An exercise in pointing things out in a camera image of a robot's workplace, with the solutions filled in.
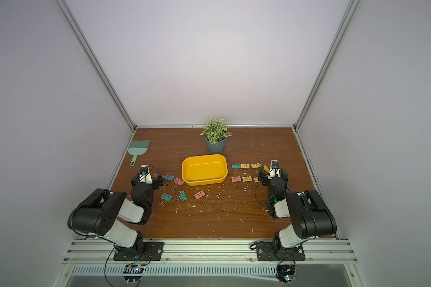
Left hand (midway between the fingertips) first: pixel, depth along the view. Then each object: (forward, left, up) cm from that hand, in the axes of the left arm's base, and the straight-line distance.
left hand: (150, 169), depth 89 cm
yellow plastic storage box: (+4, -27, -7) cm, 29 cm away
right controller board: (-41, -63, -9) cm, 75 cm away
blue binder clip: (0, -8, -8) cm, 11 cm away
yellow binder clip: (+7, -50, -6) cm, 51 cm away
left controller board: (-42, -1, -12) cm, 43 cm away
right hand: (+3, -64, +1) cm, 65 cm away
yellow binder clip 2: (+8, -57, -8) cm, 58 cm away
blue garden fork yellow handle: (+3, -60, -3) cm, 61 cm away
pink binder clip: (-1, -44, -7) cm, 45 cm away
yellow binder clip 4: (-1, -55, -7) cm, 56 cm away
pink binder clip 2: (-10, -26, -7) cm, 29 cm away
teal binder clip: (+7, -45, -6) cm, 46 cm away
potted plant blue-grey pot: (+18, -33, +8) cm, 39 cm away
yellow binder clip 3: (0, -52, -8) cm, 52 cm away
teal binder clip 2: (-11, -9, -8) cm, 16 cm away
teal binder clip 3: (-11, -17, -7) cm, 22 cm away
